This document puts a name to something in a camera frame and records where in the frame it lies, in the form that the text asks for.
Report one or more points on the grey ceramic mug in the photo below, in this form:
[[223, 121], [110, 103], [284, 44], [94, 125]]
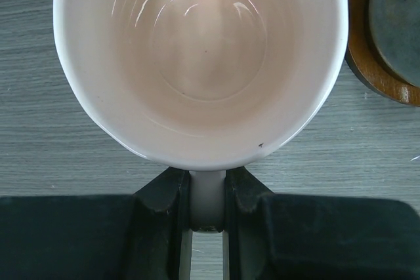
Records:
[[394, 27]]

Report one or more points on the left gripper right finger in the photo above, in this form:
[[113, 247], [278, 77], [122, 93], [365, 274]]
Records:
[[271, 235]]

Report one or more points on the brown wooden coaster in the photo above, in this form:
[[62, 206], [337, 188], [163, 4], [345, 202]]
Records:
[[364, 59]]

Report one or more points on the pink ceramic mug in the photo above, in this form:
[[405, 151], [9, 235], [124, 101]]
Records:
[[201, 85]]

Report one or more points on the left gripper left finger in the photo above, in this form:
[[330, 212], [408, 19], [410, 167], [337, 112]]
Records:
[[144, 235]]

